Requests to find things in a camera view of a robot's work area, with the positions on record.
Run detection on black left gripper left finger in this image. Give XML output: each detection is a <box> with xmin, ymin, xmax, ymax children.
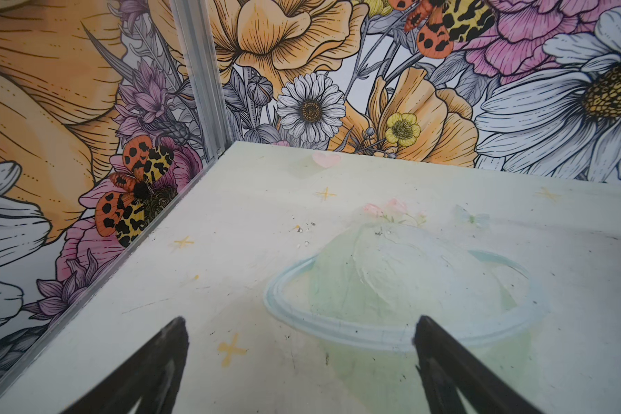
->
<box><xmin>64</xmin><ymin>317</ymin><xmax>189</xmax><ymax>413</ymax></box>

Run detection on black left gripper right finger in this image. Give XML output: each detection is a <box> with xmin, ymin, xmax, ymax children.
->
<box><xmin>412</xmin><ymin>316</ymin><xmax>541</xmax><ymax>414</ymax></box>

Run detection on aluminium corner post left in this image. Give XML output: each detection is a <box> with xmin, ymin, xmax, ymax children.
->
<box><xmin>171</xmin><ymin>1</ymin><xmax>233</xmax><ymax>163</ymax></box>

